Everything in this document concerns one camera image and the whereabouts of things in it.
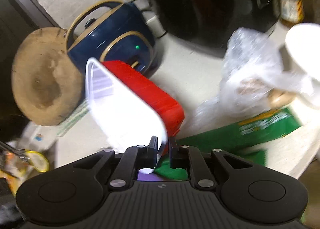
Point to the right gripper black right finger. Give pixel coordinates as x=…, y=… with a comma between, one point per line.
x=191, y=159

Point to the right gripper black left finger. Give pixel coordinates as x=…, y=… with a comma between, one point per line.
x=131, y=161

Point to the white red plastic box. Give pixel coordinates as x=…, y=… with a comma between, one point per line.
x=129, y=108

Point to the clear plastic bag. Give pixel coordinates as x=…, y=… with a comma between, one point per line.
x=252, y=68

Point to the white paper bowl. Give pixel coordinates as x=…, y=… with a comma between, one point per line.
x=302, y=44

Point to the white soap box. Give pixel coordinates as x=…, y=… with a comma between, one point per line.
x=38, y=138

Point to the yellow rim sink strainer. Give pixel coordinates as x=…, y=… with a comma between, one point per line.
x=37, y=160

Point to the round wooden cutting board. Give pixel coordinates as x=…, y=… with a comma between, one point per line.
x=46, y=85

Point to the steel faucet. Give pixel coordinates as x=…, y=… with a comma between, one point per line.
x=21, y=153

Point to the blue rice cooker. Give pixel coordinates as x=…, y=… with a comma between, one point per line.
x=120, y=34

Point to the black rice cooker open lid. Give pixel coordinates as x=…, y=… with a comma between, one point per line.
x=210, y=23

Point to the orange lid pickle jar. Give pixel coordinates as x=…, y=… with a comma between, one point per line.
x=291, y=12

